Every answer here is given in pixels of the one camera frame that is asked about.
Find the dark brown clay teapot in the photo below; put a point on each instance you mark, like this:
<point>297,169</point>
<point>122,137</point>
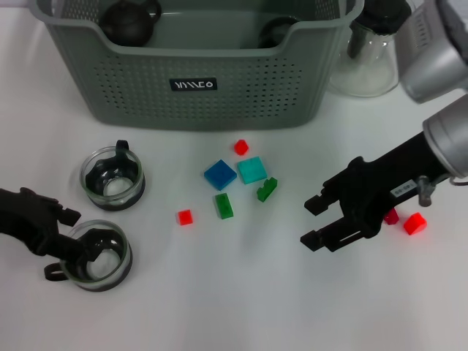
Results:
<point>124,25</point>

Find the cyan square toy tile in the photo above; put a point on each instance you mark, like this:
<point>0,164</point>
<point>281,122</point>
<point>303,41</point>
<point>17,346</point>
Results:
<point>251,170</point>

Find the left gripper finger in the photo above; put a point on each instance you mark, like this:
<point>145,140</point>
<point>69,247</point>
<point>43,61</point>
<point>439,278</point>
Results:
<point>67,216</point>
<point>95,245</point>

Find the green rectangular toy brick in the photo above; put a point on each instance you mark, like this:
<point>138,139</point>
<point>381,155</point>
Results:
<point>223,205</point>

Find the small red flat square block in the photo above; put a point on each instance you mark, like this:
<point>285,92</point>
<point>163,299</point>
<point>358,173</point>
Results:
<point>185,217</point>

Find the grey perforated plastic storage basket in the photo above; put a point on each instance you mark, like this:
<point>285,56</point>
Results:
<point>237,102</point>

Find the dark red toy brick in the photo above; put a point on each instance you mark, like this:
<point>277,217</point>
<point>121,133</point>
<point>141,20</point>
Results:
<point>392,218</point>

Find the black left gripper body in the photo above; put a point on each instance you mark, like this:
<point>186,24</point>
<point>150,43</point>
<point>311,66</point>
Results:
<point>29,215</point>

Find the black carafe lid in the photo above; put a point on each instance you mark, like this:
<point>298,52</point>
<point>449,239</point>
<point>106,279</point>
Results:
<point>384,14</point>

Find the clear glass carafe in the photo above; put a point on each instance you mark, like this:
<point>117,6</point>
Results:
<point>362,77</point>

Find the small red studded cube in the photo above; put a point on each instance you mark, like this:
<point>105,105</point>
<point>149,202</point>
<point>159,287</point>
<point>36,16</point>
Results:
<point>241,146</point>

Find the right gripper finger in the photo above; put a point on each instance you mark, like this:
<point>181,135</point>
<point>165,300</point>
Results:
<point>318,204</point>
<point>329,237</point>

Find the green stepped toy brick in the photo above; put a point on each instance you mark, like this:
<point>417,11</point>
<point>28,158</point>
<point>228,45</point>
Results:
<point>266,190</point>

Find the orange-red sloped toy block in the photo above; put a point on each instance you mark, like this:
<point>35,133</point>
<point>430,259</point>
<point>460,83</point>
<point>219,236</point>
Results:
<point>415,223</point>

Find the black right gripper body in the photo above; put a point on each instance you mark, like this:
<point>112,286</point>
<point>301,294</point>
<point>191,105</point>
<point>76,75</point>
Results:
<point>380,186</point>

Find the blue square toy tile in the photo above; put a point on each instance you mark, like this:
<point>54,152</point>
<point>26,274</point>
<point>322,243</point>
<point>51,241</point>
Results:
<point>220,174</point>

